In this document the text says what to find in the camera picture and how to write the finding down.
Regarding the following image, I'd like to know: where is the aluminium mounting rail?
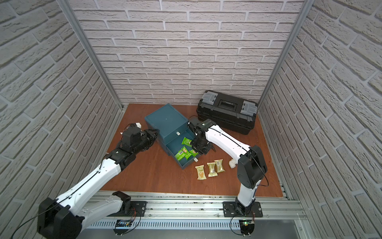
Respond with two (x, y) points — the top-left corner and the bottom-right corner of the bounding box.
(61, 192), (308, 222)

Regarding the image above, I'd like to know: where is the left corner aluminium profile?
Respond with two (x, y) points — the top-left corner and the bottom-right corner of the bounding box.
(57, 0), (123, 111)

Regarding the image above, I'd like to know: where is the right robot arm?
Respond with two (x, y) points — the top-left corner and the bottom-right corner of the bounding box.
(188, 119), (268, 215)

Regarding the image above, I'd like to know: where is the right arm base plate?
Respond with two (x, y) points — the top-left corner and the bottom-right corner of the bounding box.
(222, 201), (263, 218)

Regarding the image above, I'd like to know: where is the right controller board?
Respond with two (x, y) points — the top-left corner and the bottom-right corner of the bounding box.
(239, 220), (255, 236)

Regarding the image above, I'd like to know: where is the green cookie packet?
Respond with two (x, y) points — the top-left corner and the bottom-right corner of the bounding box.
(182, 137), (192, 147)
(175, 146), (188, 161)
(185, 149), (199, 160)

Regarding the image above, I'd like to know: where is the teal drawer cabinet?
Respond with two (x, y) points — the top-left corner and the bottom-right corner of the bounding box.
(144, 104), (188, 158)

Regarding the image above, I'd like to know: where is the controller board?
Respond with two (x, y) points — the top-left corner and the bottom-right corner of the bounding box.
(239, 220), (255, 236)
(113, 220), (134, 236)

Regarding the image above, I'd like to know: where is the corner aluminium profile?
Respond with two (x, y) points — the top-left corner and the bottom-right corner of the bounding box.
(258, 0), (315, 109)
(57, 0), (123, 111)

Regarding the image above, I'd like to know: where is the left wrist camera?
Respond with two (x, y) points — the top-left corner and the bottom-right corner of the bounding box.
(128, 122), (142, 128)

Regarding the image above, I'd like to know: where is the left controller board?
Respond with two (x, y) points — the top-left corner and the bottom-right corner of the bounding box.
(113, 220), (134, 236)

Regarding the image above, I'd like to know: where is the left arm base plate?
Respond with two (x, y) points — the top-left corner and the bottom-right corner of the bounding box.
(108, 201), (147, 217)

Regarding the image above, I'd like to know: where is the right corner aluminium profile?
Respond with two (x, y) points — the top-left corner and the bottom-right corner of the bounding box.
(258, 0), (315, 109)

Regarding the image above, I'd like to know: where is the yellow cookie packet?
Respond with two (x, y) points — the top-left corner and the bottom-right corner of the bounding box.
(207, 162), (218, 177)
(195, 165), (207, 180)
(214, 159), (225, 173)

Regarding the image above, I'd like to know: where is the black plastic toolbox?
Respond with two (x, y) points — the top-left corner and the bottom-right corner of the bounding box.
(197, 91), (258, 135)

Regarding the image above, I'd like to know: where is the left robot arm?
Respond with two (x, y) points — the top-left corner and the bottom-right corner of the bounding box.
(37, 123), (159, 239)

